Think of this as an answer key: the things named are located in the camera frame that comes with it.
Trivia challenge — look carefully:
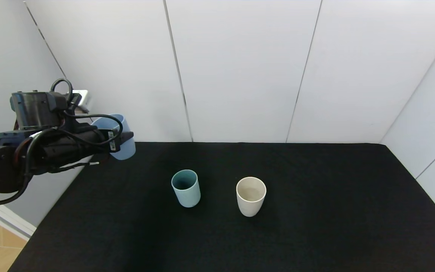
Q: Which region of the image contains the blue plastic cup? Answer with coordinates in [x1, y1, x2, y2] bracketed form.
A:
[91, 114, 136, 161]

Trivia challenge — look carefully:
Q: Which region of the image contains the white partition base rail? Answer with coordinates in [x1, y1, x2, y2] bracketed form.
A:
[0, 193, 37, 241]

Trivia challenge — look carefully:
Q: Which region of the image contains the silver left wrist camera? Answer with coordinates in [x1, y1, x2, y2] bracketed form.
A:
[72, 90, 89, 111]

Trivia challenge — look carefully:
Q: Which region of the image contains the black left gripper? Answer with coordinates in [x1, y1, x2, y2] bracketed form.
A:
[68, 128, 134, 153]

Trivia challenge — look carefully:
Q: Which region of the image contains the beige plastic cup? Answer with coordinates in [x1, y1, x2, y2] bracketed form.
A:
[236, 176, 267, 217]

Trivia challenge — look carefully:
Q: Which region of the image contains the teal plastic cup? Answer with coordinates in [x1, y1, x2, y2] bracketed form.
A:
[171, 169, 201, 208]

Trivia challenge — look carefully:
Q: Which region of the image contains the thin black camera cable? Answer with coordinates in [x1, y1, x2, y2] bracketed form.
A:
[50, 78, 124, 151]

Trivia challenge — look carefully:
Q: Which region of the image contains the black table cloth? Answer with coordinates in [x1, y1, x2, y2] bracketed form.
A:
[8, 142, 435, 272]

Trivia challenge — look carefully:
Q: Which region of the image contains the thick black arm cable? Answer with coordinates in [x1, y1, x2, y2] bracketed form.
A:
[0, 128, 71, 206]

